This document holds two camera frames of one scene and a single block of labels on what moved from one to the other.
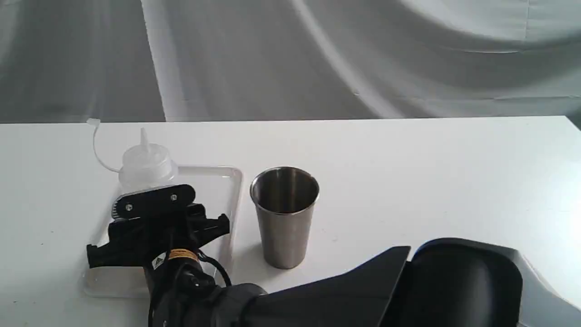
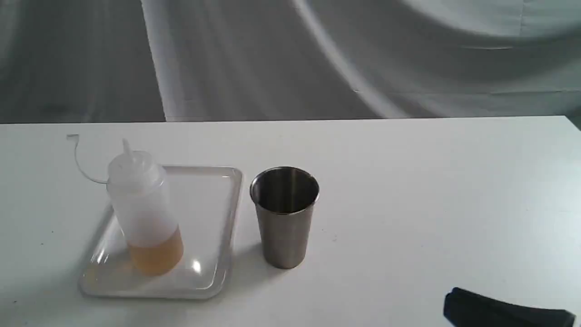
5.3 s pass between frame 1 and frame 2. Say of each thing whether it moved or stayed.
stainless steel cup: stayed
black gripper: moved
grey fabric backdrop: stayed
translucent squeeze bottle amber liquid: moved
